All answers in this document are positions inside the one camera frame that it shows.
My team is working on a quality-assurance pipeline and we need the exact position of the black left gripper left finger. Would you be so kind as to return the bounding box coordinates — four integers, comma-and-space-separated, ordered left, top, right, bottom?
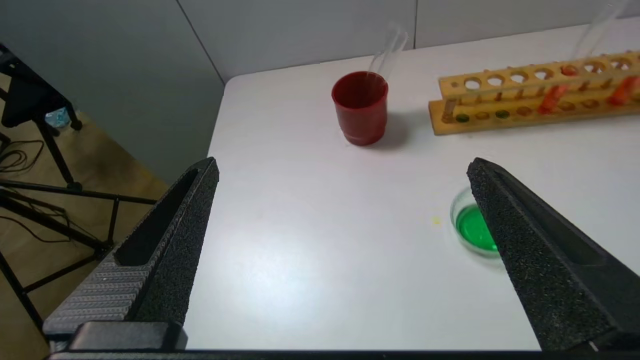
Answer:
42, 156, 220, 351

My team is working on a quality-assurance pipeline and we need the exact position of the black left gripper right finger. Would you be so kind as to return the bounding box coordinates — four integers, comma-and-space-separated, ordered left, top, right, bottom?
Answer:
466, 157, 640, 351

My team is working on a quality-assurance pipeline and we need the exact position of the blue pigment test tube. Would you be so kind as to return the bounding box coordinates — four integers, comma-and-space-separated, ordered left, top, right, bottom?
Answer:
367, 25, 398, 81

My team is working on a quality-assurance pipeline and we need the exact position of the clear glass beaker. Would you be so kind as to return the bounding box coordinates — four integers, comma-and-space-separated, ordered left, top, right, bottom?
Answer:
449, 187, 502, 259

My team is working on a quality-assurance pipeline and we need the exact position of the wooden test tube rack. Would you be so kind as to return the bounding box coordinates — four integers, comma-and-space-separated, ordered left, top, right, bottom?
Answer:
428, 50, 640, 136

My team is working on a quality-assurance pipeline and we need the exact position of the orange pigment test tube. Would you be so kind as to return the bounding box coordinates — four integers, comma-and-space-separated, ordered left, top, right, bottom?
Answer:
607, 74, 640, 107
538, 0, 631, 115

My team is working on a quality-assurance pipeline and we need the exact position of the black tripod stand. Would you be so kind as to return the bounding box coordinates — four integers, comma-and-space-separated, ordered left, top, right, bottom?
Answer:
0, 42, 161, 331

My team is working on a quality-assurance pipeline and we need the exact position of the pale blue crumpled item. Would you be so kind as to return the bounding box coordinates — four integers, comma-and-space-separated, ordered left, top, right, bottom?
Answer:
44, 106, 72, 129

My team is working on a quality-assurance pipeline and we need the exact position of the dark red plastic cup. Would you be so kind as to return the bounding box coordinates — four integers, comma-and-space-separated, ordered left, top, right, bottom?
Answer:
330, 70, 390, 147

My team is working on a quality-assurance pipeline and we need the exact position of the black floor cable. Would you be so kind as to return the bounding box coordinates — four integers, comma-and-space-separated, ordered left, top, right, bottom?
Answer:
0, 139, 47, 174

